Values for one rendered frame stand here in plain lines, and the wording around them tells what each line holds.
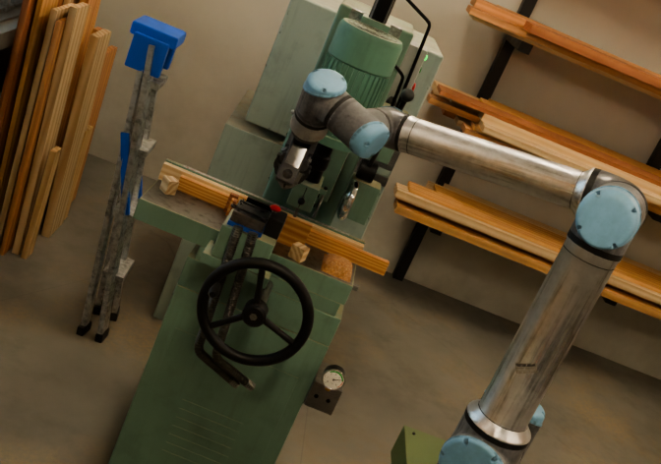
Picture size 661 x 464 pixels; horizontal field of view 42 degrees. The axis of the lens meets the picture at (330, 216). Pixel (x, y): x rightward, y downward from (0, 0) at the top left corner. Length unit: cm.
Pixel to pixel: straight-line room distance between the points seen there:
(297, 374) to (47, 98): 165
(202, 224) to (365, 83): 56
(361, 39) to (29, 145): 172
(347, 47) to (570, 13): 267
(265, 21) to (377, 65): 250
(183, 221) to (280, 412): 60
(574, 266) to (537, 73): 305
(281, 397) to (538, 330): 88
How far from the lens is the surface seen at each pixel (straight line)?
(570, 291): 180
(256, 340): 238
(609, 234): 175
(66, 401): 304
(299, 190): 233
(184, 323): 241
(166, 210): 230
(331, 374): 233
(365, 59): 220
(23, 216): 371
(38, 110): 350
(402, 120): 203
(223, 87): 476
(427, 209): 437
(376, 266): 243
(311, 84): 194
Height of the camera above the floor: 178
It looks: 19 degrees down
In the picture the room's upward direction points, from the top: 24 degrees clockwise
